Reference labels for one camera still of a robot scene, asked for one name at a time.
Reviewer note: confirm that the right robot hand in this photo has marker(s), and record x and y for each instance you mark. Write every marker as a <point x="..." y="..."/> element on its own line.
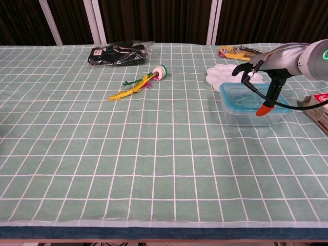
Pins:
<point x="282" y="64"/>

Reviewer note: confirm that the blue plastic container lid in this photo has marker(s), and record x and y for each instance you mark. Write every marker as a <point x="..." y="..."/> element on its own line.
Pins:
<point x="238" y="94"/>

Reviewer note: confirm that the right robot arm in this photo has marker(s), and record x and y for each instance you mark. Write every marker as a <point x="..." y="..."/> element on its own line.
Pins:
<point x="315" y="61"/>

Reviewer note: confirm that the red and white carton box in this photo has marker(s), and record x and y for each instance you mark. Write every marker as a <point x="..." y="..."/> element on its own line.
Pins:
<point x="320" y="115"/>

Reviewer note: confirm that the clear plastic food container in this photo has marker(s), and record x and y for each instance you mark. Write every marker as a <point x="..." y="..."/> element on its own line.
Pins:
<point x="243" y="120"/>

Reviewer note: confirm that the tool on yellow blister card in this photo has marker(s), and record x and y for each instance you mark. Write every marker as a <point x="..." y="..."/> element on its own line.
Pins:
<point x="235" y="53"/>

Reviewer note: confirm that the white flower-shaped paint palette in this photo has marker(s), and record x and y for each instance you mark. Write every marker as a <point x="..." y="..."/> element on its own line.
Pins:
<point x="217" y="77"/>

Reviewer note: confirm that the colourful feather shuttlecock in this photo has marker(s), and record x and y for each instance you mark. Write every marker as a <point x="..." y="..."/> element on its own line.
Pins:
<point x="160" y="72"/>

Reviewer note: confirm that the dark pleated curtain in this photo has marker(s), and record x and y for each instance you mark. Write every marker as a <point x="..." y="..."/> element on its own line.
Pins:
<point x="153" y="20"/>

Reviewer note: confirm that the black item in plastic bag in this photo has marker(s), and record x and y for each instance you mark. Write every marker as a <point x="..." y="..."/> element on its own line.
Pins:
<point x="115" y="55"/>

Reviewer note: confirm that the green white-grid tablecloth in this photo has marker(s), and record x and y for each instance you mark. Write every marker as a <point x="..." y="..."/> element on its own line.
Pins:
<point x="102" y="153"/>

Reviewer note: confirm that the blue cloth underlay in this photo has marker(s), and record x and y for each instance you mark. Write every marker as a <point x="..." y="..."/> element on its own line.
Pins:
<point x="153" y="232"/>

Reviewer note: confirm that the white double frame post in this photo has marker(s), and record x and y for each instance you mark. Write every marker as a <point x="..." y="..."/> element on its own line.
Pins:
<point x="214" y="20"/>
<point x="96" y="20"/>

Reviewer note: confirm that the white slanted frame post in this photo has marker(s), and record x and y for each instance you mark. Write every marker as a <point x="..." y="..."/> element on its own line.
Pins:
<point x="51" y="23"/>

